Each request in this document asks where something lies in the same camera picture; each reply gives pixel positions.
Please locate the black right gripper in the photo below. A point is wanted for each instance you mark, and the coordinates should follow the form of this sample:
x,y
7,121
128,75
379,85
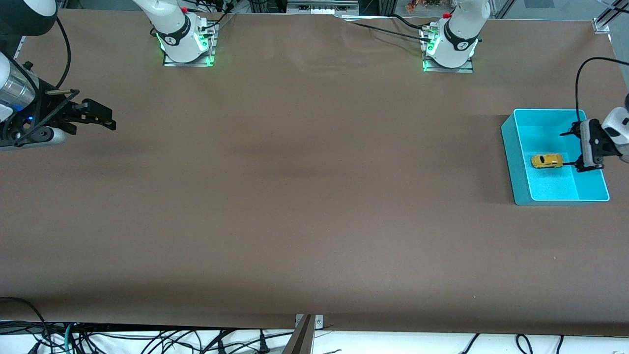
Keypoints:
x,y
52,109

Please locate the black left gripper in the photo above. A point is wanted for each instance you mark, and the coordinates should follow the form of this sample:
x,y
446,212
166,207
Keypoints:
x,y
594,143

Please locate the yellow beetle toy car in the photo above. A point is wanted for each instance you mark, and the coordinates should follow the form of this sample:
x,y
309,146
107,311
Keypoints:
x,y
546,161

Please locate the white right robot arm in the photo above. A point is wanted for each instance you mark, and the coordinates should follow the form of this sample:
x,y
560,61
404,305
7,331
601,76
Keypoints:
x,y
189,49

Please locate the teal plastic bin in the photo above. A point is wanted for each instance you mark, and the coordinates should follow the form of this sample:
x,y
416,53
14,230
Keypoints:
x,y
550,189

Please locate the colourful background items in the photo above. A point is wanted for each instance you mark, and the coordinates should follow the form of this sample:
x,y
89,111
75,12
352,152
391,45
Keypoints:
x,y
422,6

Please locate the grey electronics box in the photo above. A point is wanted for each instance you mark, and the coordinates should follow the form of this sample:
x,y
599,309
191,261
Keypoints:
x,y
322,7

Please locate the grey table support beam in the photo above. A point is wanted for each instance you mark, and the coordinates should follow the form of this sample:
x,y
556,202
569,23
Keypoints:
x,y
300,339

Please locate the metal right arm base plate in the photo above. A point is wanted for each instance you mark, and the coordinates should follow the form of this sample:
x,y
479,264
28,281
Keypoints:
x,y
189,64

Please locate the aluminium corner bracket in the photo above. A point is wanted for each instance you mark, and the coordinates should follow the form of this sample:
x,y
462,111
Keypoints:
x,y
599,25

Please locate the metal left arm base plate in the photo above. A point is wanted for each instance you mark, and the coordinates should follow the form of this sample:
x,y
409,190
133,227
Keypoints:
x,y
449,70

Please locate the metal table edge bracket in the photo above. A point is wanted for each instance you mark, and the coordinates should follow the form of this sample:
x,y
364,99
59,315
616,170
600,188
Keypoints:
x,y
319,322

